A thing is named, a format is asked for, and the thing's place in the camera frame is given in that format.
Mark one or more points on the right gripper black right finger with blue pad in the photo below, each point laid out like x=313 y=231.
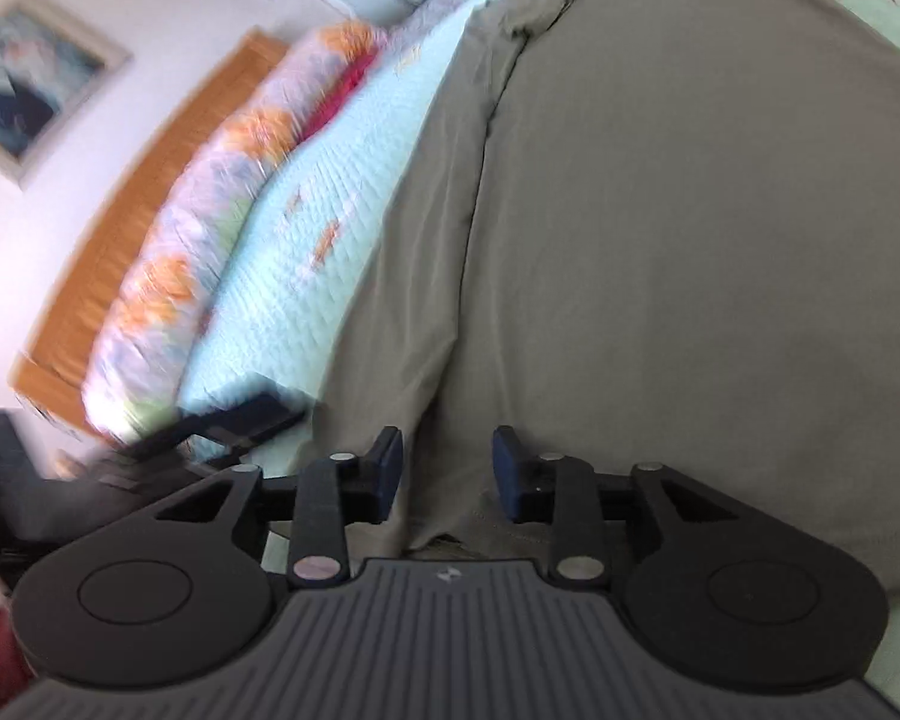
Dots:
x=718 y=590

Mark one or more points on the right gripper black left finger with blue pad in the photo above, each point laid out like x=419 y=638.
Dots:
x=184 y=585

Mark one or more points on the framed wall picture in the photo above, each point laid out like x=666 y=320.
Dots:
x=53 y=65

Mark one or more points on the wooden headboard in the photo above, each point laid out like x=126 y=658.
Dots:
x=50 y=370

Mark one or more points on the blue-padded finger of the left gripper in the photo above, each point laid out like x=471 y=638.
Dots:
x=239 y=427

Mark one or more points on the floral rolled duvet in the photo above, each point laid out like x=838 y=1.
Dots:
x=141 y=351

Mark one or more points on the mint bee-print bed quilt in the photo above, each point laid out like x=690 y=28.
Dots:
x=300 y=254

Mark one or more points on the grey-green t-shirt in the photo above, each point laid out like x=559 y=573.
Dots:
x=645 y=239

